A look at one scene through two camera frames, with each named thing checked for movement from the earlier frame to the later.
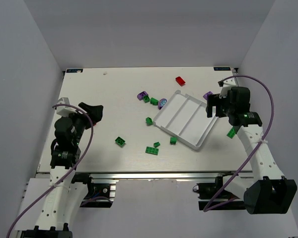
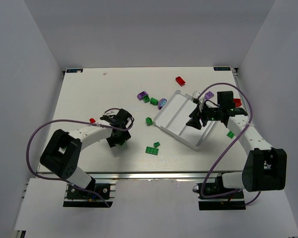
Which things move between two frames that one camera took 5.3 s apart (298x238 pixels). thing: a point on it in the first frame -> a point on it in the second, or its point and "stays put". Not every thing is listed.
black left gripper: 85,118 -> 116,138
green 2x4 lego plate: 152,150 stays put
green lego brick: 154,101 stays put
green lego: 149,121 stays put
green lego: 232,133 stays put
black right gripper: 219,106 -> 202,116
